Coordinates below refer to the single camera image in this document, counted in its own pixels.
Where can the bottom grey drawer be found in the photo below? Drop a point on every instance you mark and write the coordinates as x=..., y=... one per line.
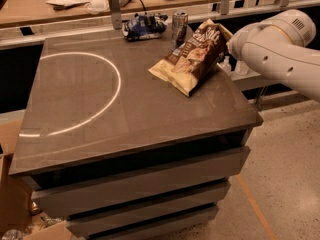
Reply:
x=161, y=225

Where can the clear bottle left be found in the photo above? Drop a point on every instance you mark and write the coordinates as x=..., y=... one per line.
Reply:
x=225, y=65

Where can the blue crumpled chip bag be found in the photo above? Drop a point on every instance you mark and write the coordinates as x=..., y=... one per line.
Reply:
x=144, y=27

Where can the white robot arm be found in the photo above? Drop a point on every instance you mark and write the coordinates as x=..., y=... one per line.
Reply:
x=277, y=49

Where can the top grey drawer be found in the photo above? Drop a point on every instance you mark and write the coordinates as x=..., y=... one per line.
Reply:
x=95, y=194

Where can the grey drawer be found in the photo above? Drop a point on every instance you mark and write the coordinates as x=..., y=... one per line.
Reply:
x=166, y=206
x=95, y=194
x=161, y=225

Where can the silver redbull can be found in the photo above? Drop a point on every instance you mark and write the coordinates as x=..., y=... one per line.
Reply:
x=179, y=28

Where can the brown chip bag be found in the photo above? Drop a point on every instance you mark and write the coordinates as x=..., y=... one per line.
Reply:
x=187, y=65

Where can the cardboard box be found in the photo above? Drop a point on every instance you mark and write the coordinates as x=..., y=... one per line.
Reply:
x=15, y=196

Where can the middle grey drawer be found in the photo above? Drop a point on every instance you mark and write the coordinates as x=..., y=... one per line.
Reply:
x=166, y=206

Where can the metal post left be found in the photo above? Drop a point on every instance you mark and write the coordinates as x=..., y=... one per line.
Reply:
x=115, y=13

